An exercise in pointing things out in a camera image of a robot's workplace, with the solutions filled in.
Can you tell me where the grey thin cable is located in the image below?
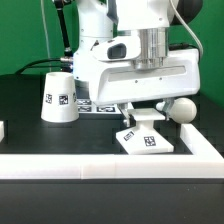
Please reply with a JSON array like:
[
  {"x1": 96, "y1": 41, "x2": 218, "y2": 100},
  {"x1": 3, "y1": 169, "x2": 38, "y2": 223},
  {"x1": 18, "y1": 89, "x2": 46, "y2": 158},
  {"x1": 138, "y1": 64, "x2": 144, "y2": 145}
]
[{"x1": 40, "y1": 0, "x2": 52, "y2": 61}]

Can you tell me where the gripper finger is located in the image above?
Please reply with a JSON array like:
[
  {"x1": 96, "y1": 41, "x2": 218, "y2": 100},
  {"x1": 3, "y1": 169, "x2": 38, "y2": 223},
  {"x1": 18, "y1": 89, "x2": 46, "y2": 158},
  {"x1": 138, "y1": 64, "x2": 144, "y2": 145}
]
[
  {"x1": 118, "y1": 103, "x2": 133, "y2": 127},
  {"x1": 163, "y1": 98, "x2": 174, "y2": 120}
]

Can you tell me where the white marker sheet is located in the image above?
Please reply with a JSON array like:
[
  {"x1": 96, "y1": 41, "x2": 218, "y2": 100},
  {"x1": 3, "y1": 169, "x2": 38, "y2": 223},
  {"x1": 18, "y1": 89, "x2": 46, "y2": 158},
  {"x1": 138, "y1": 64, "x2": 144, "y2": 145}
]
[{"x1": 77, "y1": 99, "x2": 120, "y2": 114}]

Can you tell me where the white lamp base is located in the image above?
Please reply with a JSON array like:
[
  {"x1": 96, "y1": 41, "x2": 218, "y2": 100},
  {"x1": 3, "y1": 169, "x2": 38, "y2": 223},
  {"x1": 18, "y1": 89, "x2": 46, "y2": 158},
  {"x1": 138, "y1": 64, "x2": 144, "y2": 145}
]
[{"x1": 116, "y1": 108, "x2": 174, "y2": 155}]

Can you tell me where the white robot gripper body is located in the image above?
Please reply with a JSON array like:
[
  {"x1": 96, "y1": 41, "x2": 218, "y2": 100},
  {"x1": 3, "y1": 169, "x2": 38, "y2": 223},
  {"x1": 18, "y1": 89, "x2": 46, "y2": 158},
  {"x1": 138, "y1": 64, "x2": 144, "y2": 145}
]
[{"x1": 89, "y1": 49, "x2": 200, "y2": 105}]

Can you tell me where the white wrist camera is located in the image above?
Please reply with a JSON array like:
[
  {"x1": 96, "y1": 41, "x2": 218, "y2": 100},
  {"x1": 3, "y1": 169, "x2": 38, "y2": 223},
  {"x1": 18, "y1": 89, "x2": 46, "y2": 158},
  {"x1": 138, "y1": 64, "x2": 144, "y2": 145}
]
[{"x1": 92, "y1": 36, "x2": 141, "y2": 62}]

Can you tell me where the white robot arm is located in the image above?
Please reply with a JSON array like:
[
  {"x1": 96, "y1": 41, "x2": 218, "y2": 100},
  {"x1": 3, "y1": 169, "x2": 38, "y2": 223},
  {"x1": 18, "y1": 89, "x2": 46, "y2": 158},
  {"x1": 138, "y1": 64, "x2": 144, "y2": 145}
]
[{"x1": 73, "y1": 0, "x2": 203, "y2": 118}]

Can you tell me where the white lamp bulb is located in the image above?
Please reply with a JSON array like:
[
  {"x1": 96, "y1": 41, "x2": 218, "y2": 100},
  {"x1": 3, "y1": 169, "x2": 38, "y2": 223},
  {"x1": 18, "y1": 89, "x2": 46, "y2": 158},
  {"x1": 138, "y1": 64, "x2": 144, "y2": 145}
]
[{"x1": 156, "y1": 98, "x2": 197, "y2": 124}]

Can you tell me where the black cable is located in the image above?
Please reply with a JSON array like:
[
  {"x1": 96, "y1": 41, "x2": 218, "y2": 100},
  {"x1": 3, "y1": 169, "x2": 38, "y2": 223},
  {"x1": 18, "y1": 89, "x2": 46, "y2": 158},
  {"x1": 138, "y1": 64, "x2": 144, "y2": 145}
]
[{"x1": 14, "y1": 57, "x2": 75, "y2": 76}]

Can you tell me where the white lamp shade cone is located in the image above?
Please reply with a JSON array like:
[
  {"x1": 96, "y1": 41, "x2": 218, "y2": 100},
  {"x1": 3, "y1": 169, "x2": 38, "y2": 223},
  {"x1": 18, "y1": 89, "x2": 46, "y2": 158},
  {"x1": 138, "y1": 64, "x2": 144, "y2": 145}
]
[{"x1": 41, "y1": 72, "x2": 79, "y2": 123}]

